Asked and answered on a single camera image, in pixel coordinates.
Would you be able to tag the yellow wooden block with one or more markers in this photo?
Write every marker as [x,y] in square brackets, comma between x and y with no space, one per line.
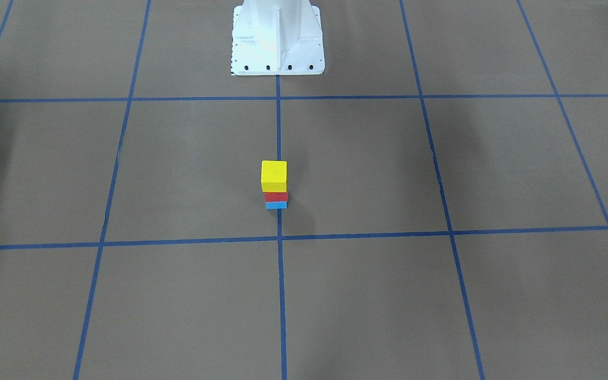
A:
[274,174]

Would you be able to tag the red wooden block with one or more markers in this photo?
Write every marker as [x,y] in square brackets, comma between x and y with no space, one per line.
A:
[271,197]

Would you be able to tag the blue wooden block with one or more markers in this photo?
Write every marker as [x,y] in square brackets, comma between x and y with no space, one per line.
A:
[276,205]

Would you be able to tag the brown paper table cover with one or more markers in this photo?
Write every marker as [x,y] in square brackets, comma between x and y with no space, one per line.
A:
[447,178]

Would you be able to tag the white camera mast base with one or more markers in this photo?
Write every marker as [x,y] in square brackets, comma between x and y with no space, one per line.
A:
[277,38]

